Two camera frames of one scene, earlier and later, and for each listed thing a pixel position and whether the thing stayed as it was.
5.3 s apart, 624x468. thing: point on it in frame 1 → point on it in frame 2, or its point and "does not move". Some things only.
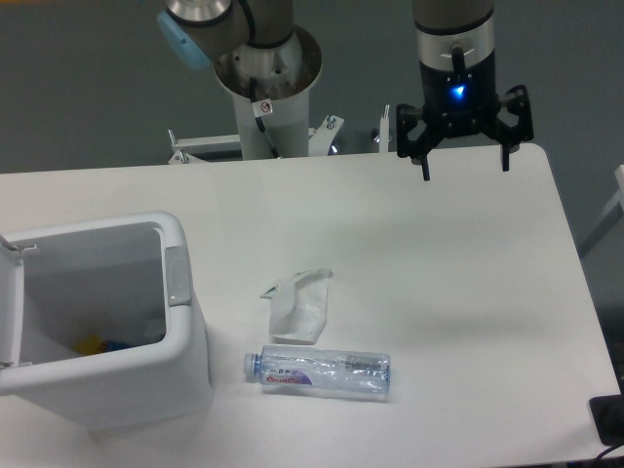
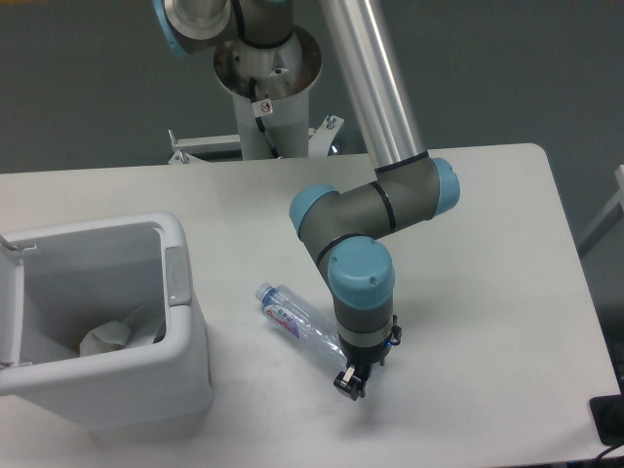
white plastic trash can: [128, 277] does not move
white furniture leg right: [615, 212] does not move
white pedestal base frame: [321, 139] does not move
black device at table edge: [607, 412] does not move
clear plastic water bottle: [289, 369] → [294, 316]
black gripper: [460, 103] → [362, 359]
